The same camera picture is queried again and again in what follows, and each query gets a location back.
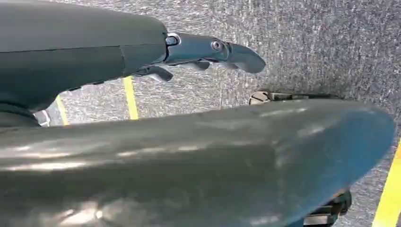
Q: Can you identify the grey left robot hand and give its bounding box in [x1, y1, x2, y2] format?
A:
[0, 0, 397, 227]

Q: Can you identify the small white object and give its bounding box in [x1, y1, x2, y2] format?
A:
[33, 109, 52, 128]

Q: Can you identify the dark metal part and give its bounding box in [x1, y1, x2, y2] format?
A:
[302, 189, 353, 227]
[248, 90, 343, 106]

